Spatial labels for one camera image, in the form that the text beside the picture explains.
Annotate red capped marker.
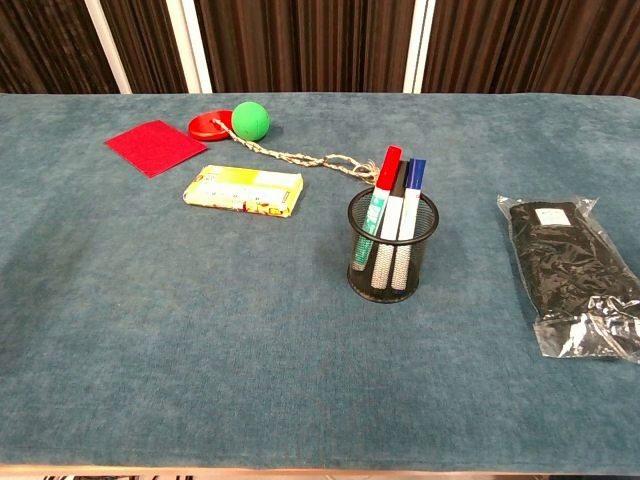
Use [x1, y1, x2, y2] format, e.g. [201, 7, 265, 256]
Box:
[351, 144, 404, 273]

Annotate black mesh pen cup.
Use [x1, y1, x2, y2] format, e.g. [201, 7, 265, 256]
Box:
[346, 186, 440, 304]

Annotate green rubber ball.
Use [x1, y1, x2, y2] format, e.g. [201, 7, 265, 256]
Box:
[231, 101, 271, 142]

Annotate red felt square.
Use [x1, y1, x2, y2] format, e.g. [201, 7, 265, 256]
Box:
[104, 119, 209, 179]

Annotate braided beige rope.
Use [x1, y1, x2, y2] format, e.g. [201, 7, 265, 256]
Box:
[212, 118, 381, 186]

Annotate black cloth in plastic bag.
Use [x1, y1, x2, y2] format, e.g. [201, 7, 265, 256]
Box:
[496, 194, 640, 365]

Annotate red round disc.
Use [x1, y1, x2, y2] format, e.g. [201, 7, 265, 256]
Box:
[187, 110, 235, 142]

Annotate black capped marker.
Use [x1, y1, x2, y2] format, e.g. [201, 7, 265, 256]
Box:
[370, 159, 410, 290]

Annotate blue capped marker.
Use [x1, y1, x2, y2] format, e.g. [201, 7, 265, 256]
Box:
[390, 158, 428, 291]

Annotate yellow snack packet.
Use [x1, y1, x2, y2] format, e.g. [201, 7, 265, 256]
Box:
[182, 164, 305, 219]

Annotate blue table cloth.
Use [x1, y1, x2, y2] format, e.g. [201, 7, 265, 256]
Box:
[0, 92, 640, 476]

